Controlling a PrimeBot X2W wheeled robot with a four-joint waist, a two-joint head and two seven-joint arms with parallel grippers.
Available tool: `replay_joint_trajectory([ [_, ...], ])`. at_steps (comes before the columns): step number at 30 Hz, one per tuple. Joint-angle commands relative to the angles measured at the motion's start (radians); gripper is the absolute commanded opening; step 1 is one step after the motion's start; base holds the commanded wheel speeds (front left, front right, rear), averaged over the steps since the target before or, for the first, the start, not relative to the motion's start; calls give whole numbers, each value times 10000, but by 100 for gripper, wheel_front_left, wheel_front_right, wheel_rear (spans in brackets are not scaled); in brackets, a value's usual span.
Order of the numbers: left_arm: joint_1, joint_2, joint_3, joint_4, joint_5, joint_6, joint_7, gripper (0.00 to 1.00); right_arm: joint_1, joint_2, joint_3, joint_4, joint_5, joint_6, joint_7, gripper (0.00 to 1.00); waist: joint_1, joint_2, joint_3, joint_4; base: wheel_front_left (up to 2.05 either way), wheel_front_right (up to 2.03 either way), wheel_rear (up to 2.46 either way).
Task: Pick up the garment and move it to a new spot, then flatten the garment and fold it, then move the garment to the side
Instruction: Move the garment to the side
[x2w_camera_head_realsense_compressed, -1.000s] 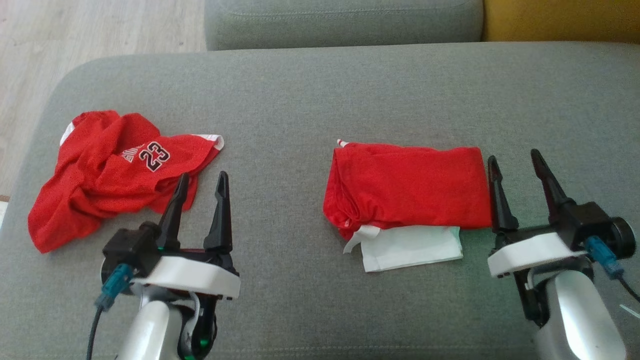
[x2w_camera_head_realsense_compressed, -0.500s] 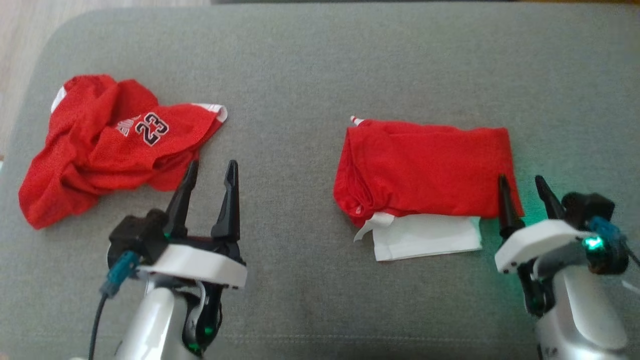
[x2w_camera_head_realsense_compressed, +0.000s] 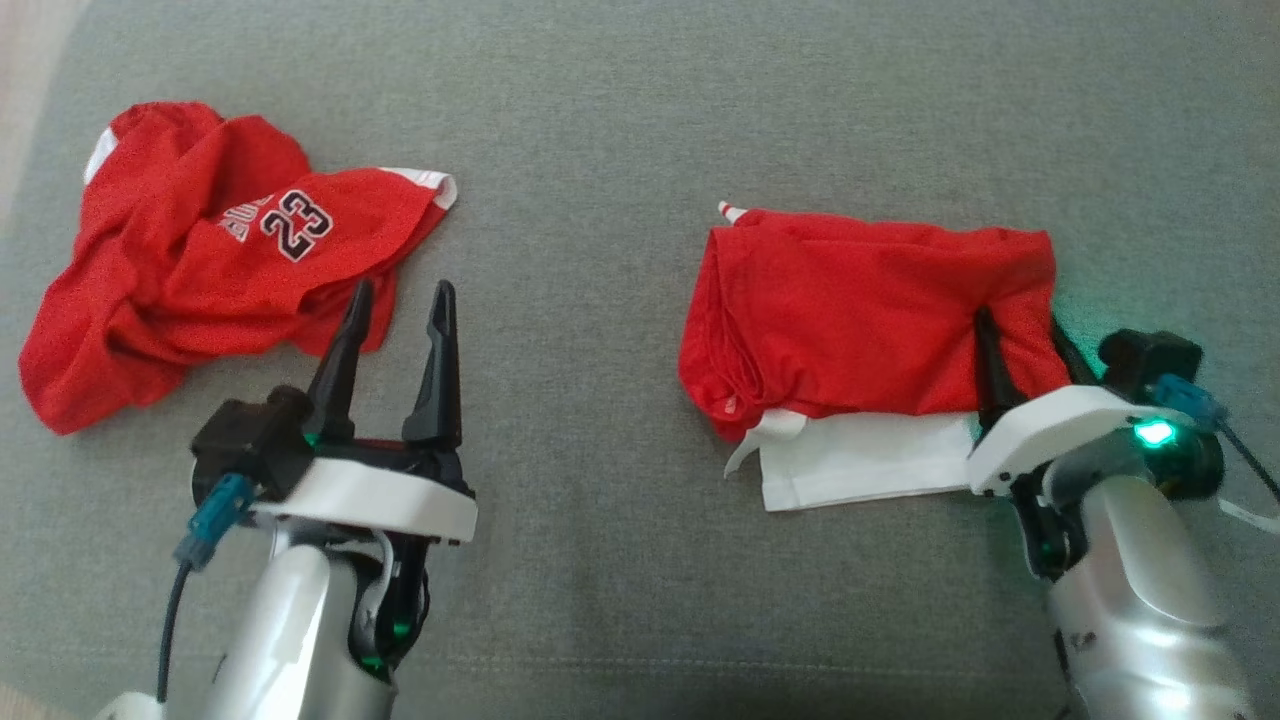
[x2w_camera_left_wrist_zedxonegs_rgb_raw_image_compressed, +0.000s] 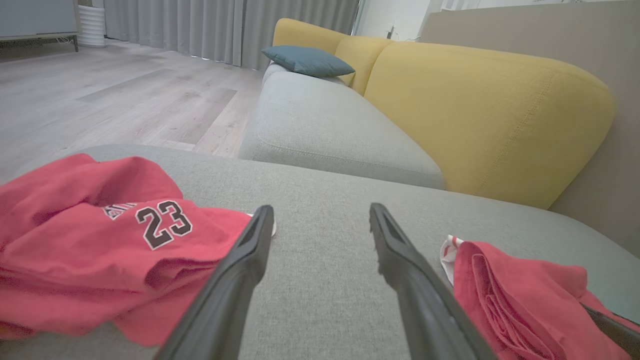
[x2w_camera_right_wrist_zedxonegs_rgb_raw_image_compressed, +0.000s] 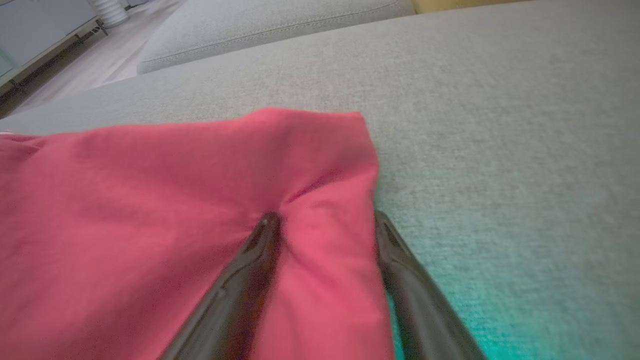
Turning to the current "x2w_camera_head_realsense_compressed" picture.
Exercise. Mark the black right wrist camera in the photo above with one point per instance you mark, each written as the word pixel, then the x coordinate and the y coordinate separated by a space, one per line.
pixel 1150 355

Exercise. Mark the grey fabric sofa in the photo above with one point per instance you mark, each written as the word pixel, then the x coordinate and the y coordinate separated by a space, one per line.
pixel 600 600

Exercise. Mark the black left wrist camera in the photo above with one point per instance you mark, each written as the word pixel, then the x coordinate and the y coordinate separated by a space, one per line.
pixel 245 440

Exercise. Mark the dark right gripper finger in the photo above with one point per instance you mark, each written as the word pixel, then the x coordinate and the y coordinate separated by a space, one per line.
pixel 1075 365
pixel 992 380

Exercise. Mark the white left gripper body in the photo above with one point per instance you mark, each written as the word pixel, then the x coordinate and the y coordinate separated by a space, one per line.
pixel 380 495

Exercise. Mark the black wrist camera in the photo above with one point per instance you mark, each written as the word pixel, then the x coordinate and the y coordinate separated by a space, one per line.
pixel 1150 355
pixel 245 440

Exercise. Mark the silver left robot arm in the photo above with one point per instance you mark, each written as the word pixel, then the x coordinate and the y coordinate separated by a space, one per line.
pixel 290 640

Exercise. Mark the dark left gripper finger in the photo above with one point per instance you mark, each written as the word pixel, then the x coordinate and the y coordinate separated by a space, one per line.
pixel 438 400
pixel 335 400

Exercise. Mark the red jersey with white sleeve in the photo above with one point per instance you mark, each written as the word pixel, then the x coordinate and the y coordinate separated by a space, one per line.
pixel 850 320

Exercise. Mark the red number 23 jersey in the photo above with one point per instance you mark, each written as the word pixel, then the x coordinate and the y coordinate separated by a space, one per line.
pixel 150 300

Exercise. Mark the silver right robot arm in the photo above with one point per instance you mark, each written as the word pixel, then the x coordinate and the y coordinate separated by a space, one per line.
pixel 1140 600

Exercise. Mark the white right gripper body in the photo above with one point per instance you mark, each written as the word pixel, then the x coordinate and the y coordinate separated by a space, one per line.
pixel 1040 430

